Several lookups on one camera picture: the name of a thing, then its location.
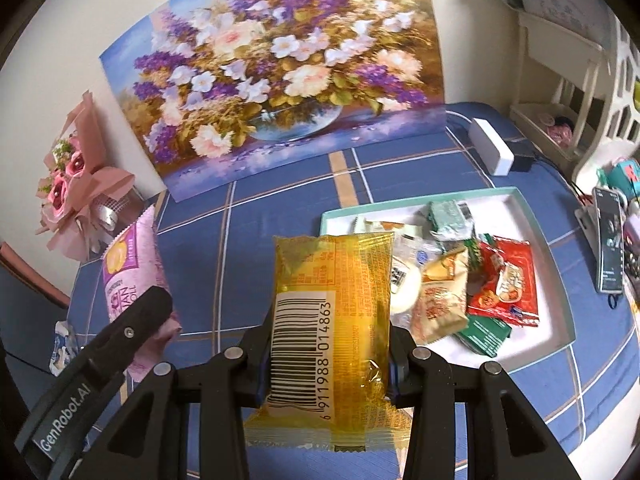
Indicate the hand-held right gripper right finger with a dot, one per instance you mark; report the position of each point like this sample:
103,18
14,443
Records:
397,375

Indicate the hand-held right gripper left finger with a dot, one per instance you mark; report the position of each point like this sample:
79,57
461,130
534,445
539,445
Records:
250,375

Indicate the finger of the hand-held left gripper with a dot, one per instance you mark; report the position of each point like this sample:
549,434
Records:
135,330

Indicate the pink snack packet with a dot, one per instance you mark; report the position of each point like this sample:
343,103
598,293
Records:
127,260

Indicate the beige pastry packet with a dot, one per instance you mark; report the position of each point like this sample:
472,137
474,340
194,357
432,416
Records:
440,305

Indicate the yellow snack packet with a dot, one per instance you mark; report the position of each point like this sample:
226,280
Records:
330,310

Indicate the clear packet white round cake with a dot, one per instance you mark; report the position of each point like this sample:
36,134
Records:
405,280

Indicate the dark green snack packet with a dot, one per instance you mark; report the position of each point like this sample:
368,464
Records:
485,335

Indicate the red rectangular snack packet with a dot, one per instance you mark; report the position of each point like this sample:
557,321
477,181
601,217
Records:
525,316

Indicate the pale green snack packet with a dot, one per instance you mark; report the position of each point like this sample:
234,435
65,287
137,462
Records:
450,217

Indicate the teal white shallow box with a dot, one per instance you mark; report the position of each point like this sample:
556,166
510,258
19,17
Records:
545,260

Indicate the white blue packet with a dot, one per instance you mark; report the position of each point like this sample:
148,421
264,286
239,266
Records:
62,345

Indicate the brown wooden furniture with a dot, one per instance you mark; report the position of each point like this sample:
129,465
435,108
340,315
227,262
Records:
30,280

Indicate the pink flower bouquet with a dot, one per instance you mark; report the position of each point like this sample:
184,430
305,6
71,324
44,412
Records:
75,185

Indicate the blue plaid tablecloth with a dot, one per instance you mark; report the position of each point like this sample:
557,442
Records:
280,210

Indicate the white phone stand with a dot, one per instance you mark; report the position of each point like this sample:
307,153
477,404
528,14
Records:
585,220

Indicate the white power adapter box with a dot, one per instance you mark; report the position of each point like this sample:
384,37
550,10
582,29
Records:
492,150

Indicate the smartphone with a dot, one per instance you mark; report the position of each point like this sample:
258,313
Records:
611,245

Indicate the black plug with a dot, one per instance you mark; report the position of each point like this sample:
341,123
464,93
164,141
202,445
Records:
522,157

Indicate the flower painting poster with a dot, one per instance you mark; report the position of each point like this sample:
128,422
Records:
280,85

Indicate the teal toy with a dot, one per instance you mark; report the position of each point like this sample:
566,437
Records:
622,172

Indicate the cream shelf rack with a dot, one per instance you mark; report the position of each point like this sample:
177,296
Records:
560,85

